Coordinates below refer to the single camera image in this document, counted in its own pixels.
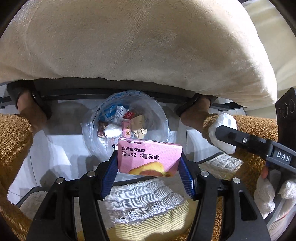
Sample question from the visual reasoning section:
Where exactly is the person's brown fuzzy right leg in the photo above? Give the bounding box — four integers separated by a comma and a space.
202, 115, 280, 241

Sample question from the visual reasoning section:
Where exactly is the plastic-lined trash bin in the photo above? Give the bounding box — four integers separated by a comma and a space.
81, 90, 173, 183

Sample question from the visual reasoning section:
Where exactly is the white tissue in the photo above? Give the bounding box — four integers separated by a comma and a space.
105, 124, 122, 138
208, 113, 238, 154

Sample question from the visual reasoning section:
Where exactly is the beige bed blanket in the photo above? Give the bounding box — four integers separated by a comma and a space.
0, 0, 278, 112

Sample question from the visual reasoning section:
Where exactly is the brown paper bag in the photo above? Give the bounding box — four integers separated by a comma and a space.
129, 115, 148, 139

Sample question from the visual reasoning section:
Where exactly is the person's left foot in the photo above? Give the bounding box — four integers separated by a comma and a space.
17, 90, 48, 133

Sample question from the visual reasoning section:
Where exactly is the person's brown fuzzy leg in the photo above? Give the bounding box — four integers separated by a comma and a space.
0, 113, 34, 241
202, 115, 280, 241

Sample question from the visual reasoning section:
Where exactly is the person's right hand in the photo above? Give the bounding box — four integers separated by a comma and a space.
253, 166, 296, 218

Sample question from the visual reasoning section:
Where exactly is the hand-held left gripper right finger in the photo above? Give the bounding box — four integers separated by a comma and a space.
178, 151, 271, 241

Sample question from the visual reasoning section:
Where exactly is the pink cake box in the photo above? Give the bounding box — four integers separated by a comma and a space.
117, 137, 183, 178

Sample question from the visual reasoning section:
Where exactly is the person's right foot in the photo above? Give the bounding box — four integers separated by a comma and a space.
180, 96, 216, 130

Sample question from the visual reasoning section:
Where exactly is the person's foot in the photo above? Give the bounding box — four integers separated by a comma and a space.
180, 96, 216, 130
17, 90, 48, 133

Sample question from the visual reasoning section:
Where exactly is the pink wrapper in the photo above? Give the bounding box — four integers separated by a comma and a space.
122, 119, 133, 138

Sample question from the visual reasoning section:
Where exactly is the person's brown fuzzy left leg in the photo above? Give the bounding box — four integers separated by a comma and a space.
0, 113, 34, 241

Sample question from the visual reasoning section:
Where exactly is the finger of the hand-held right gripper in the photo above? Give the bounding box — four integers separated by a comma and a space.
215, 125, 272, 160

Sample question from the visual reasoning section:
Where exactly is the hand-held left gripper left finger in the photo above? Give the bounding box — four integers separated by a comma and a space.
26, 149, 119, 241

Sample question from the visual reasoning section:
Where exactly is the white quilted seat cushion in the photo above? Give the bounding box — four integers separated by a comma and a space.
20, 152, 296, 241

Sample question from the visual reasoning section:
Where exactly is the black slipper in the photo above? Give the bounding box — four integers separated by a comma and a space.
6, 81, 53, 120

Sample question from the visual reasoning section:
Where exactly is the white wet wipes packet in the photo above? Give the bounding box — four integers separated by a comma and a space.
99, 105, 126, 122

